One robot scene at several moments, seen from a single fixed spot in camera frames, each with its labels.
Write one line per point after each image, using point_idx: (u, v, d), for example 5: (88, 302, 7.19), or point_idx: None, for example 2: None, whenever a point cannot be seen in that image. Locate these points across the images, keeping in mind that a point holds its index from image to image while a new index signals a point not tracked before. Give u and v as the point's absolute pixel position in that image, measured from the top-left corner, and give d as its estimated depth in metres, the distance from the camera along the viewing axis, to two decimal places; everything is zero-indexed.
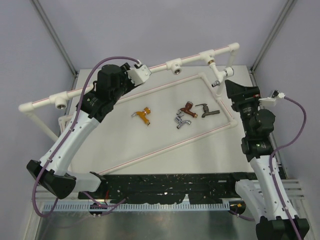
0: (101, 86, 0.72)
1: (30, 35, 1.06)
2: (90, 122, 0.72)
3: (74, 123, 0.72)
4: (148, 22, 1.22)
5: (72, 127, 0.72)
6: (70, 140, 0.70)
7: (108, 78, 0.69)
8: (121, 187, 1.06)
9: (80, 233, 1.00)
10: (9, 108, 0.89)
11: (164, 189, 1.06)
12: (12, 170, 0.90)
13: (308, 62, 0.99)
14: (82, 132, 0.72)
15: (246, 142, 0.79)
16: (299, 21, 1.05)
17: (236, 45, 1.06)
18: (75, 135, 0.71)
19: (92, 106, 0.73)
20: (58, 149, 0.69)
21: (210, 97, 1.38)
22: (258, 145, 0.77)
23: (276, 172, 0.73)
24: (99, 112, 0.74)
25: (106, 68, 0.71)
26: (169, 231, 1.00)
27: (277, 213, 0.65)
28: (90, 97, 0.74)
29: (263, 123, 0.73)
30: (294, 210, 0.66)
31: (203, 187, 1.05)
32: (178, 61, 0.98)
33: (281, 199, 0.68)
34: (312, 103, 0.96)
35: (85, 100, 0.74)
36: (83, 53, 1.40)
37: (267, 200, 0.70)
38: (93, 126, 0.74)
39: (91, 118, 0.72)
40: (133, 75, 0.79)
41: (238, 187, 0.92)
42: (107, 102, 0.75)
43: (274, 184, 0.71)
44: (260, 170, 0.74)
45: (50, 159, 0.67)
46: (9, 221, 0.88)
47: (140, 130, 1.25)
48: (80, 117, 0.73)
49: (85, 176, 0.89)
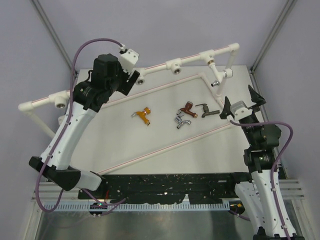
0: (96, 74, 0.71)
1: (30, 35, 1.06)
2: (86, 114, 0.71)
3: (70, 116, 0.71)
4: (149, 21, 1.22)
5: (68, 121, 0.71)
6: (69, 135, 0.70)
7: (105, 66, 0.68)
8: (121, 186, 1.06)
9: (79, 233, 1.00)
10: (9, 108, 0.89)
11: (163, 189, 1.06)
12: (12, 170, 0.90)
13: (308, 62, 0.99)
14: (80, 125, 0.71)
15: (249, 154, 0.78)
16: (299, 21, 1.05)
17: (236, 46, 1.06)
18: (72, 128, 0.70)
19: (86, 96, 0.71)
20: (57, 144, 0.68)
21: (210, 97, 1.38)
22: (260, 158, 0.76)
23: (278, 188, 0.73)
24: (94, 102, 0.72)
25: (102, 57, 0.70)
26: (169, 231, 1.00)
27: (276, 231, 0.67)
28: (83, 87, 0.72)
29: (268, 138, 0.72)
30: (292, 228, 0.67)
31: (203, 187, 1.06)
32: (178, 60, 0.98)
33: (281, 216, 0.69)
34: (313, 103, 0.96)
35: (79, 90, 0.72)
36: (83, 53, 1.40)
37: (267, 214, 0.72)
38: (89, 117, 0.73)
39: (86, 110, 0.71)
40: (123, 64, 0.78)
41: (238, 189, 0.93)
42: (103, 90, 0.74)
43: (274, 199, 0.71)
44: (260, 183, 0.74)
45: (50, 155, 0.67)
46: (9, 221, 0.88)
47: (140, 130, 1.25)
48: (75, 109, 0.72)
49: (89, 173, 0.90)
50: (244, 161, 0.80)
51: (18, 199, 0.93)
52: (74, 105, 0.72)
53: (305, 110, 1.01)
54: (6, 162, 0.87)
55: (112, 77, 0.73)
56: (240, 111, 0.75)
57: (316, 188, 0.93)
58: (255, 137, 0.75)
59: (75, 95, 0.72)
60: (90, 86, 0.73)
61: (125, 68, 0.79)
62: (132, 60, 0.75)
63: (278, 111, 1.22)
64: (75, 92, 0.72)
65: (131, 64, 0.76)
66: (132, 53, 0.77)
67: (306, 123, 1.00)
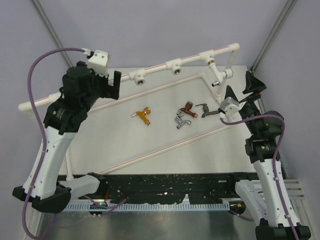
0: (68, 93, 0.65)
1: (30, 35, 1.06)
2: (63, 138, 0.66)
3: (46, 143, 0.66)
4: (149, 21, 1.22)
5: (45, 148, 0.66)
6: (48, 161, 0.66)
7: (76, 83, 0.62)
8: (121, 186, 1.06)
9: (79, 233, 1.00)
10: (9, 108, 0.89)
11: (163, 189, 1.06)
12: (12, 170, 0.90)
13: (308, 63, 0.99)
14: (58, 149, 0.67)
15: (251, 143, 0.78)
16: (299, 21, 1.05)
17: (237, 46, 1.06)
18: (51, 155, 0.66)
19: (60, 118, 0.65)
20: (37, 174, 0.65)
21: (210, 97, 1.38)
22: (262, 147, 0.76)
23: (280, 177, 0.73)
24: (70, 123, 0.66)
25: (72, 72, 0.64)
26: (169, 231, 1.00)
27: (279, 221, 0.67)
28: (56, 108, 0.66)
29: (270, 126, 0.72)
30: (296, 217, 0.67)
31: (203, 187, 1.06)
32: (178, 61, 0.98)
33: (284, 205, 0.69)
34: (313, 103, 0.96)
35: (51, 113, 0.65)
36: (83, 53, 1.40)
37: (269, 205, 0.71)
38: (67, 139, 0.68)
39: (62, 134, 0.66)
40: (94, 68, 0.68)
41: (238, 187, 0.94)
42: (78, 109, 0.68)
43: (277, 188, 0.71)
44: (263, 173, 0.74)
45: (32, 186, 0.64)
46: (9, 222, 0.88)
47: (140, 130, 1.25)
48: (50, 134, 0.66)
49: (82, 181, 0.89)
50: (246, 151, 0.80)
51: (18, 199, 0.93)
52: (48, 130, 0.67)
53: (305, 110, 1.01)
54: (6, 163, 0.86)
55: (86, 92, 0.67)
56: (229, 108, 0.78)
57: (316, 188, 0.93)
58: (257, 125, 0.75)
59: (48, 119, 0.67)
60: (63, 105, 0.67)
61: (100, 73, 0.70)
62: (102, 61, 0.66)
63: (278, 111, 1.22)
64: (48, 116, 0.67)
65: (101, 65, 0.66)
66: (99, 54, 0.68)
67: (306, 123, 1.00)
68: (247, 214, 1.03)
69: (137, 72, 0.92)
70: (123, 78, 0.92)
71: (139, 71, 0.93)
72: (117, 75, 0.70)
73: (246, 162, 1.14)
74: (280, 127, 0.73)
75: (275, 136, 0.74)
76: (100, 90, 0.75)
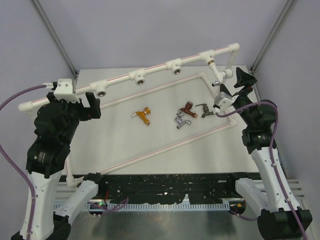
0: (44, 135, 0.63)
1: (30, 35, 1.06)
2: (50, 180, 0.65)
3: (33, 190, 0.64)
4: (149, 22, 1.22)
5: (34, 194, 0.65)
6: (40, 206, 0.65)
7: (50, 125, 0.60)
8: (121, 187, 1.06)
9: (80, 233, 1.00)
10: (9, 108, 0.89)
11: (164, 189, 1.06)
12: (11, 171, 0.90)
13: (308, 62, 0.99)
14: (47, 192, 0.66)
15: (247, 134, 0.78)
16: (299, 21, 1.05)
17: (237, 46, 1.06)
18: (42, 200, 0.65)
19: (43, 161, 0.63)
20: (32, 219, 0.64)
21: (210, 97, 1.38)
22: (259, 137, 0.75)
23: (278, 164, 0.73)
24: (54, 164, 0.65)
25: (43, 116, 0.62)
26: (169, 231, 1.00)
27: (279, 206, 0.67)
28: (36, 152, 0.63)
29: (264, 114, 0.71)
30: (296, 201, 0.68)
31: (203, 187, 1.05)
32: (178, 61, 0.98)
33: (283, 190, 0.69)
34: (313, 103, 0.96)
35: (32, 158, 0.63)
36: (83, 53, 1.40)
37: (269, 192, 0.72)
38: (54, 180, 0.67)
39: (48, 177, 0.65)
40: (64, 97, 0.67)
41: (239, 185, 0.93)
42: (58, 148, 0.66)
43: (275, 174, 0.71)
44: (260, 161, 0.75)
45: (30, 232, 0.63)
46: (10, 221, 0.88)
47: (140, 130, 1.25)
48: (36, 179, 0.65)
49: (79, 196, 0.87)
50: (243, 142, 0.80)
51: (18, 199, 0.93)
52: (33, 176, 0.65)
53: (305, 109, 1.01)
54: (6, 162, 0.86)
55: (63, 128, 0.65)
56: (222, 102, 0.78)
57: (316, 188, 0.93)
58: (252, 115, 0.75)
59: (30, 165, 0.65)
60: (42, 147, 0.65)
61: (72, 100, 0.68)
62: (68, 91, 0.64)
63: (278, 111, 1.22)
64: (30, 162, 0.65)
65: (70, 94, 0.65)
66: (63, 83, 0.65)
67: (307, 123, 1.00)
68: (247, 214, 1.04)
69: (137, 72, 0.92)
70: (124, 77, 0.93)
71: (139, 71, 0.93)
72: (90, 96, 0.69)
73: (247, 162, 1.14)
74: (274, 114, 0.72)
75: (270, 124, 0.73)
76: (78, 116, 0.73)
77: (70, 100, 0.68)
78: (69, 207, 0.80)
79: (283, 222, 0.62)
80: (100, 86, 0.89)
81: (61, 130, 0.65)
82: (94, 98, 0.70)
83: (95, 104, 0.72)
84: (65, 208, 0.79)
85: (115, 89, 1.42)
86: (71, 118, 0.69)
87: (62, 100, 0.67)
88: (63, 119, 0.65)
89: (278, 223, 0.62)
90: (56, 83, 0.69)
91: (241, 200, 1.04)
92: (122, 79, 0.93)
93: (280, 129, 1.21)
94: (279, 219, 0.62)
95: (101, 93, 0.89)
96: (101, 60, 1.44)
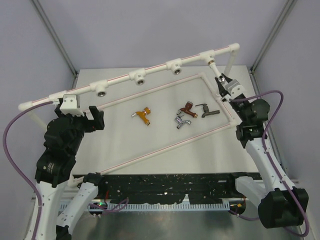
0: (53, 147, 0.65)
1: (30, 35, 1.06)
2: (56, 190, 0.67)
3: (40, 197, 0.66)
4: (149, 22, 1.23)
5: (40, 203, 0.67)
6: (45, 215, 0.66)
7: (58, 137, 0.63)
8: (121, 187, 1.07)
9: (79, 233, 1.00)
10: (9, 108, 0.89)
11: (163, 189, 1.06)
12: (11, 170, 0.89)
13: (308, 62, 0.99)
14: (53, 201, 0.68)
15: (241, 129, 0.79)
16: (299, 21, 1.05)
17: (237, 45, 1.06)
18: (47, 209, 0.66)
19: (51, 172, 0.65)
20: (37, 226, 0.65)
21: (210, 97, 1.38)
22: (251, 130, 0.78)
23: (270, 151, 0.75)
24: (61, 174, 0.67)
25: (52, 127, 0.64)
26: (169, 232, 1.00)
27: (275, 186, 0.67)
28: (45, 162, 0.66)
29: (258, 113, 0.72)
30: (291, 182, 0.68)
31: (202, 187, 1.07)
32: (178, 61, 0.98)
33: (277, 172, 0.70)
34: (313, 103, 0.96)
35: (41, 167, 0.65)
36: (83, 54, 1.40)
37: (265, 177, 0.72)
38: (60, 191, 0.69)
39: (55, 187, 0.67)
40: (70, 112, 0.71)
41: (238, 183, 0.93)
42: (66, 160, 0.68)
43: (269, 159, 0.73)
44: (254, 149, 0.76)
45: None
46: (10, 221, 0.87)
47: (140, 130, 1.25)
48: (43, 188, 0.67)
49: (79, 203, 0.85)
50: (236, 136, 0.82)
51: (18, 199, 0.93)
52: (41, 186, 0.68)
53: (305, 109, 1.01)
54: (6, 162, 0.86)
55: (70, 140, 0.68)
56: (236, 89, 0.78)
57: (316, 188, 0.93)
58: (246, 112, 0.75)
59: (39, 174, 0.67)
60: (51, 157, 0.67)
61: (77, 113, 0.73)
62: (72, 105, 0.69)
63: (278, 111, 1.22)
64: (39, 172, 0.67)
65: (76, 109, 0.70)
66: (68, 98, 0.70)
67: (307, 123, 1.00)
68: (248, 214, 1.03)
69: (137, 72, 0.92)
70: (124, 77, 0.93)
71: (139, 71, 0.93)
72: (93, 109, 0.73)
73: (247, 162, 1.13)
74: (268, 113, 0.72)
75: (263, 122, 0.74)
76: (83, 128, 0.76)
77: (75, 114, 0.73)
78: (69, 216, 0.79)
79: (281, 201, 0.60)
80: (100, 86, 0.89)
81: (68, 142, 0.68)
82: (97, 111, 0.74)
83: (98, 114, 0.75)
84: (65, 217, 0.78)
85: (115, 89, 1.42)
86: (77, 129, 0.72)
87: (68, 114, 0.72)
88: (70, 132, 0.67)
89: (276, 203, 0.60)
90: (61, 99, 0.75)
91: (241, 200, 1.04)
92: (122, 79, 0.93)
93: (280, 130, 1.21)
94: (277, 199, 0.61)
95: (101, 93, 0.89)
96: (100, 60, 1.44)
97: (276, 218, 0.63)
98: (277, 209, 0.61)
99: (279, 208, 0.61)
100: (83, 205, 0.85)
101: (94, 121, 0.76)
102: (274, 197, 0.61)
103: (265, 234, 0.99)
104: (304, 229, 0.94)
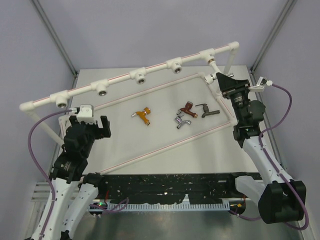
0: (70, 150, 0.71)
1: (30, 35, 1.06)
2: (70, 186, 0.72)
3: (54, 192, 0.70)
4: (149, 22, 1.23)
5: (54, 198, 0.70)
6: (56, 210, 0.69)
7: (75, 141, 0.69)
8: (121, 187, 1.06)
9: (80, 233, 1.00)
10: (9, 107, 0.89)
11: (163, 189, 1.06)
12: (11, 170, 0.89)
13: (308, 62, 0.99)
14: (65, 198, 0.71)
15: (238, 130, 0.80)
16: (299, 21, 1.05)
17: (236, 45, 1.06)
18: (59, 204, 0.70)
19: (68, 170, 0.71)
20: (47, 221, 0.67)
21: (210, 96, 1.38)
22: (247, 130, 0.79)
23: (267, 147, 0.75)
24: (75, 173, 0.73)
25: (70, 132, 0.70)
26: (169, 231, 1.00)
27: (273, 179, 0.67)
28: (63, 161, 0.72)
29: (253, 113, 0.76)
30: (288, 175, 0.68)
31: (203, 187, 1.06)
32: (179, 60, 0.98)
33: (275, 166, 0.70)
34: (313, 103, 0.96)
35: (59, 165, 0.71)
36: (83, 53, 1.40)
37: (263, 171, 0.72)
38: (73, 189, 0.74)
39: (69, 184, 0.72)
40: (84, 120, 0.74)
41: (239, 183, 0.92)
42: (80, 160, 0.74)
43: (266, 154, 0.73)
44: (250, 145, 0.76)
45: (41, 235, 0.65)
46: (10, 221, 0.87)
47: (140, 130, 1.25)
48: (59, 184, 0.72)
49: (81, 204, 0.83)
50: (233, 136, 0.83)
51: (18, 199, 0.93)
52: (56, 182, 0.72)
53: (305, 109, 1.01)
54: (6, 162, 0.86)
55: (84, 144, 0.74)
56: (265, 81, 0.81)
57: (316, 187, 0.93)
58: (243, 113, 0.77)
59: (56, 172, 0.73)
60: (67, 158, 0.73)
61: (89, 122, 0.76)
62: (88, 114, 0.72)
63: (278, 111, 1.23)
64: (55, 169, 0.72)
65: (90, 118, 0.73)
66: (84, 108, 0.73)
67: (307, 123, 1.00)
68: (248, 214, 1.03)
69: (138, 71, 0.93)
70: (125, 76, 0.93)
71: (140, 70, 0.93)
72: (104, 119, 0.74)
73: (246, 162, 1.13)
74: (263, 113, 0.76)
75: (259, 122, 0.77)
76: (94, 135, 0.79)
77: (88, 122, 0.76)
78: (69, 220, 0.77)
79: (279, 193, 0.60)
80: (100, 85, 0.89)
81: (83, 145, 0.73)
82: (108, 120, 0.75)
83: (108, 125, 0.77)
84: (65, 222, 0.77)
85: (115, 89, 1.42)
86: (89, 135, 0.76)
87: (82, 122, 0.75)
88: (85, 137, 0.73)
89: (275, 195, 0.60)
90: (79, 108, 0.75)
91: (241, 200, 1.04)
92: (123, 78, 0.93)
93: (280, 129, 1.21)
94: (275, 191, 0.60)
95: (102, 92, 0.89)
96: (100, 60, 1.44)
97: (276, 211, 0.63)
98: (275, 201, 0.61)
99: (278, 200, 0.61)
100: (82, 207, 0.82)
101: (102, 130, 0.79)
102: (272, 189, 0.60)
103: (265, 233, 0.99)
104: (302, 223, 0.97)
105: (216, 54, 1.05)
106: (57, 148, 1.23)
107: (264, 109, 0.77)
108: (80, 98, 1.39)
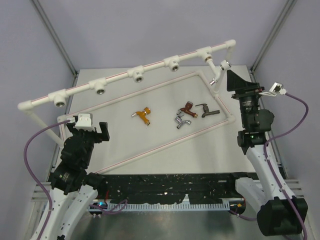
0: (68, 162, 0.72)
1: (30, 35, 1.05)
2: (67, 197, 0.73)
3: (51, 202, 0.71)
4: (148, 21, 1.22)
5: (51, 207, 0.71)
6: (52, 219, 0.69)
7: (72, 155, 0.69)
8: (121, 187, 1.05)
9: (80, 233, 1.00)
10: (9, 107, 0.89)
11: (163, 189, 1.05)
12: (12, 170, 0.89)
13: (308, 62, 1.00)
14: (62, 209, 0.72)
15: (242, 136, 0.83)
16: (299, 22, 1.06)
17: (233, 43, 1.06)
18: (55, 214, 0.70)
19: (65, 181, 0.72)
20: (43, 228, 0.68)
21: (208, 94, 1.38)
22: (252, 137, 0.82)
23: (271, 158, 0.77)
24: (74, 184, 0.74)
25: (68, 145, 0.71)
26: (169, 232, 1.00)
27: (275, 195, 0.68)
28: (62, 171, 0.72)
29: (261, 124, 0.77)
30: (290, 191, 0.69)
31: (203, 187, 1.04)
32: (176, 58, 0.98)
33: (277, 180, 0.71)
34: (312, 103, 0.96)
35: (57, 175, 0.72)
36: (83, 53, 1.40)
37: (265, 185, 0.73)
38: (69, 199, 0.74)
39: (66, 195, 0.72)
40: (82, 129, 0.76)
41: (239, 187, 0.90)
42: (78, 173, 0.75)
43: (270, 168, 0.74)
44: (255, 157, 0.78)
45: None
46: (10, 222, 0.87)
47: (140, 130, 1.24)
48: (56, 194, 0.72)
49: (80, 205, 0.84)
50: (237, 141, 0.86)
51: (18, 199, 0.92)
52: (54, 192, 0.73)
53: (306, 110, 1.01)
54: (6, 162, 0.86)
55: (83, 155, 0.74)
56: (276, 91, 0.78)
57: (315, 187, 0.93)
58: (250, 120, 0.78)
59: (54, 181, 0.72)
60: (66, 168, 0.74)
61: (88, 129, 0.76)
62: (88, 123, 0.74)
63: (277, 110, 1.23)
64: (54, 179, 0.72)
65: (88, 127, 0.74)
66: (83, 116, 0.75)
67: (307, 123, 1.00)
68: (247, 214, 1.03)
69: (136, 69, 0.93)
70: (123, 75, 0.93)
71: (138, 68, 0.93)
72: (102, 124, 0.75)
73: (246, 162, 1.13)
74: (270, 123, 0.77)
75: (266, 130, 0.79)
76: (93, 142, 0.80)
77: (86, 129, 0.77)
78: (66, 224, 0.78)
79: (280, 210, 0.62)
80: (98, 83, 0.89)
81: (82, 156, 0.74)
82: (107, 127, 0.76)
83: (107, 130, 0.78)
84: (62, 226, 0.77)
85: (115, 89, 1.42)
86: (87, 144, 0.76)
87: (80, 129, 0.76)
88: (84, 147, 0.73)
89: (276, 211, 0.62)
90: (77, 116, 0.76)
91: (241, 200, 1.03)
92: (121, 77, 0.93)
93: (280, 130, 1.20)
94: (276, 207, 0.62)
95: (100, 91, 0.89)
96: (100, 59, 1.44)
97: (274, 226, 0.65)
98: (275, 218, 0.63)
99: (278, 216, 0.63)
100: (80, 210, 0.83)
101: (101, 133, 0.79)
102: (273, 206, 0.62)
103: None
104: None
105: (212, 51, 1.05)
106: (57, 148, 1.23)
107: (272, 118, 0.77)
108: (79, 98, 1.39)
